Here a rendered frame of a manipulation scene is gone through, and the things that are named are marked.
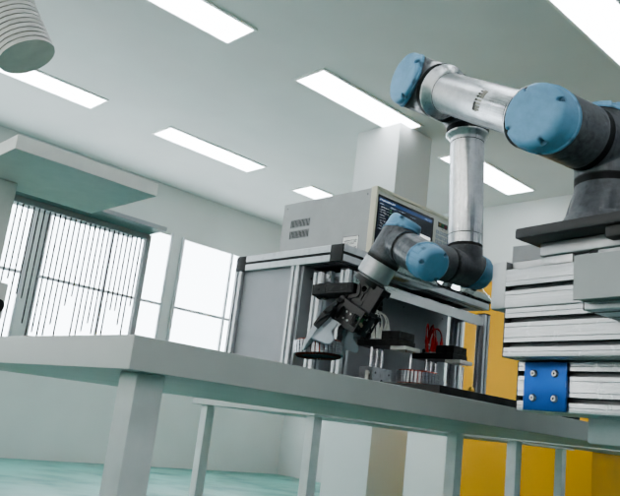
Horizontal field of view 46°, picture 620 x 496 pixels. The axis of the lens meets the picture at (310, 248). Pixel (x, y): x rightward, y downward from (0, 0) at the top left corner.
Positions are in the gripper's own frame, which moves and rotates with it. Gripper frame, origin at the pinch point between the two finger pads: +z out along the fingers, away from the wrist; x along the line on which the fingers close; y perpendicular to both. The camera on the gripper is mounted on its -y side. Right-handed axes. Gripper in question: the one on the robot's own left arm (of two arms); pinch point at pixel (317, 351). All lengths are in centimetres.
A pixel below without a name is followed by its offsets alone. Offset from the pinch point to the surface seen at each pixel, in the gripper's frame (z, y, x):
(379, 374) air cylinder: 3.0, -4.2, 38.9
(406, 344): -7.9, -1.5, 38.3
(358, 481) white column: 147, -151, 390
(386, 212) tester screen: -35, -28, 37
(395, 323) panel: -8, -20, 61
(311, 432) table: 60, -67, 136
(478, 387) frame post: -5, 5, 80
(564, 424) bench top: -12, 37, 59
